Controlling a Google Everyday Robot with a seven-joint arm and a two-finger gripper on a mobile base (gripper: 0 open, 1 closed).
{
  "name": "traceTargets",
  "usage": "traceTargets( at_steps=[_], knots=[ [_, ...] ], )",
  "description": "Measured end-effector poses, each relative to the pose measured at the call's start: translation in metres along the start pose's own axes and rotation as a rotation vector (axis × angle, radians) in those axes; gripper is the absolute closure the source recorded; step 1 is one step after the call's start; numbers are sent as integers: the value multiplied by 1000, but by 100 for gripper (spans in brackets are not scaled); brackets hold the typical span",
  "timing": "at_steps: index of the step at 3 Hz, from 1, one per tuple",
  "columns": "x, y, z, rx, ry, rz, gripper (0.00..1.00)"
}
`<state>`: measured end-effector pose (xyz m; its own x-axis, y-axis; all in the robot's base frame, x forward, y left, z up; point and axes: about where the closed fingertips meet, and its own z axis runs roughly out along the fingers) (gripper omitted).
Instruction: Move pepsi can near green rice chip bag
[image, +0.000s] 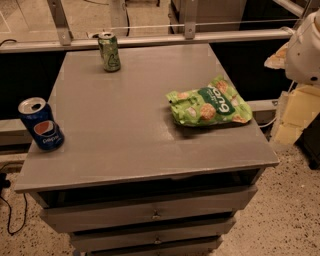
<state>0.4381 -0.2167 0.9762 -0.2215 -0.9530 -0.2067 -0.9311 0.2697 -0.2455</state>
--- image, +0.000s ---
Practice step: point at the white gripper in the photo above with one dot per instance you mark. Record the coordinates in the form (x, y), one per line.
(304, 53)

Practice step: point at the blue pepsi can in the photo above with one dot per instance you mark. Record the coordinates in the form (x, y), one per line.
(36, 115)

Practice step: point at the green rice chip bag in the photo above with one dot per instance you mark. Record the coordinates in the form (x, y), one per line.
(217, 103)

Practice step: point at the green soda can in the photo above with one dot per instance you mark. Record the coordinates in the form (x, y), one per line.
(108, 47)

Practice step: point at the middle grey drawer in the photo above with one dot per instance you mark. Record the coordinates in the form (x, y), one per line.
(158, 233)

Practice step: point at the grey drawer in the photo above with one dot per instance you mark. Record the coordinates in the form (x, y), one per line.
(173, 248)
(158, 233)
(154, 209)

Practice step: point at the bottom grey drawer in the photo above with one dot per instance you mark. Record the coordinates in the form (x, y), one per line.
(173, 248)

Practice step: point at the top grey drawer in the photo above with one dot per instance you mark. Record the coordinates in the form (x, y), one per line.
(154, 209)

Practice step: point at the metal railing frame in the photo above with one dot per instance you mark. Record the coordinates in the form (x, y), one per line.
(49, 25)

